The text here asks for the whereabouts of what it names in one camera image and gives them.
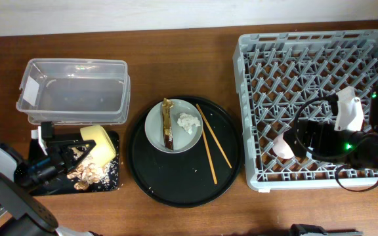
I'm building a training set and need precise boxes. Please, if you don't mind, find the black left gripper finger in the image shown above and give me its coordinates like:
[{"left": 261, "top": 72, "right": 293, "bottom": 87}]
[
  {"left": 47, "top": 140, "right": 96, "bottom": 148},
  {"left": 67, "top": 147, "right": 95, "bottom": 173}
]

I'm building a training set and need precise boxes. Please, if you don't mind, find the food scraps pile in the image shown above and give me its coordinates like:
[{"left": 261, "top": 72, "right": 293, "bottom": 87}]
[{"left": 66, "top": 154, "right": 110, "bottom": 191}]

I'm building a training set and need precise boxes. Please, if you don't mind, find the yellow bowl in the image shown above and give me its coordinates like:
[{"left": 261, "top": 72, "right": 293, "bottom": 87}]
[{"left": 80, "top": 125, "right": 116, "bottom": 167}]

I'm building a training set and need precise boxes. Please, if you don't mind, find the light blue cup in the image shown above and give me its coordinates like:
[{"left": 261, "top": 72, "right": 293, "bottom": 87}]
[{"left": 272, "top": 133, "right": 295, "bottom": 159}]

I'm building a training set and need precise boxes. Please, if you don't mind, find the gold snack wrapper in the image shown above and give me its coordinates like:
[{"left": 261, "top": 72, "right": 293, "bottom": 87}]
[{"left": 161, "top": 98, "right": 174, "bottom": 151}]

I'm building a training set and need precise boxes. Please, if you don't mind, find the grey round plate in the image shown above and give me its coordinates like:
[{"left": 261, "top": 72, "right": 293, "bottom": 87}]
[{"left": 144, "top": 99, "right": 203, "bottom": 154}]

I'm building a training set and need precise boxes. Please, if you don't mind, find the white tissue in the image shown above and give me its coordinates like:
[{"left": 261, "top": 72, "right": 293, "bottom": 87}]
[{"left": 177, "top": 113, "right": 200, "bottom": 134}]

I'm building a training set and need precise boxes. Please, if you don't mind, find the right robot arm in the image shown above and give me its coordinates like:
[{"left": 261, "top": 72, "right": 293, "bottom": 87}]
[{"left": 272, "top": 86, "right": 378, "bottom": 186}]

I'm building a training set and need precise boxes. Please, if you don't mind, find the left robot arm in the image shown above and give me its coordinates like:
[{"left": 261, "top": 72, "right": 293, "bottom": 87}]
[{"left": 0, "top": 141, "right": 96, "bottom": 236}]

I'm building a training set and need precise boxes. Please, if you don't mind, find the grey dishwasher rack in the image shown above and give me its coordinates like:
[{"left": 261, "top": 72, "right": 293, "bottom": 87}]
[{"left": 233, "top": 29, "right": 378, "bottom": 193}]

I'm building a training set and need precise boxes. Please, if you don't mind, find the black rectangular tray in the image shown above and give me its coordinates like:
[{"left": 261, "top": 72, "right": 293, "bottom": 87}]
[{"left": 28, "top": 131, "right": 120, "bottom": 196}]

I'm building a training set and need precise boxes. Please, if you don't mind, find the clear plastic bin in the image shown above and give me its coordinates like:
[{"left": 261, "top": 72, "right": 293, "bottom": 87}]
[{"left": 16, "top": 58, "right": 131, "bottom": 125}]

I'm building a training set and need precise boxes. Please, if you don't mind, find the round black tray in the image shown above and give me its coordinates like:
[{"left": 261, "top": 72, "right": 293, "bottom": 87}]
[{"left": 126, "top": 96, "right": 244, "bottom": 208}]

